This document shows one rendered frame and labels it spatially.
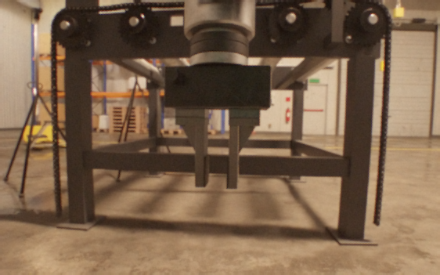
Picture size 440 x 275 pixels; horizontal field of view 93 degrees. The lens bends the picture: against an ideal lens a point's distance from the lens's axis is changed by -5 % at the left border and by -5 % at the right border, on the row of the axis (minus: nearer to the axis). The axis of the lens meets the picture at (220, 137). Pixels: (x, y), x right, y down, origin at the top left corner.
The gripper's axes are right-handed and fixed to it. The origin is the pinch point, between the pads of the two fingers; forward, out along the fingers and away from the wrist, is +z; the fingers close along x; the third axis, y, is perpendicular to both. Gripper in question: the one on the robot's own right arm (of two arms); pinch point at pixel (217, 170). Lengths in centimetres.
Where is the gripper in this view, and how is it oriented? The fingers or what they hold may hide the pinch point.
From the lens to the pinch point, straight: 29.9
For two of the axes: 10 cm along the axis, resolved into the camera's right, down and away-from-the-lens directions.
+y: -1.3, 0.7, -9.9
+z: -0.2, 10.0, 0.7
